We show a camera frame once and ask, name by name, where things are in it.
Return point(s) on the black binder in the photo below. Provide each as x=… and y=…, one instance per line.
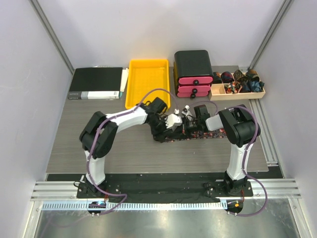
x=95, y=83

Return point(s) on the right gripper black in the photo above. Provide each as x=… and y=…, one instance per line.
x=187, y=133

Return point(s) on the rolled red patterned tie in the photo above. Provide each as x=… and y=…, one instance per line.
x=227, y=77

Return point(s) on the dark patterned necktie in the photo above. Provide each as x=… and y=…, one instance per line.
x=219, y=133

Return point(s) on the rolled navy tie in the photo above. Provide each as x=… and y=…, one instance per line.
x=243, y=86

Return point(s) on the yellow plastic tray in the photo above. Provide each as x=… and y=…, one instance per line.
x=144, y=76

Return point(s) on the rolled brown patterned tie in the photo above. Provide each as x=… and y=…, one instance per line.
x=239, y=76

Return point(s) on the rolled floral tie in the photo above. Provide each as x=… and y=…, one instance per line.
x=231, y=88

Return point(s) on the wooden compartment box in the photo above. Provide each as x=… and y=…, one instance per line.
x=218, y=93

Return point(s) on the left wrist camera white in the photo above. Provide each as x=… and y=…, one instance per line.
x=173, y=120

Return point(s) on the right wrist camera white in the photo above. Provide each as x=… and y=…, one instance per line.
x=186, y=115

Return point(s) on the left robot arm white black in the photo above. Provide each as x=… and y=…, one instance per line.
x=98, y=135

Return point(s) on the white teal pen box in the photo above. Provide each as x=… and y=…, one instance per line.
x=124, y=78

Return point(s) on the rolled orange dark tie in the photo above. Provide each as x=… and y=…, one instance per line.
x=252, y=74

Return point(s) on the rolled blue tie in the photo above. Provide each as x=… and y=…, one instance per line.
x=256, y=86

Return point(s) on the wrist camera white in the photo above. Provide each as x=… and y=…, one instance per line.
x=186, y=115
x=173, y=120

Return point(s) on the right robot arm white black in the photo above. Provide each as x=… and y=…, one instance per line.
x=239, y=126

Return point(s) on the black pink drawer unit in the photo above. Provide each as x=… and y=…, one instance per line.
x=192, y=73

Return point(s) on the white slotted cable duct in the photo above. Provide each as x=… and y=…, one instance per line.
x=101, y=206

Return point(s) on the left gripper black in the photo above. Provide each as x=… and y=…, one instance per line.
x=159, y=135

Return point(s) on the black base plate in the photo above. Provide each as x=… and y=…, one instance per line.
x=164, y=188

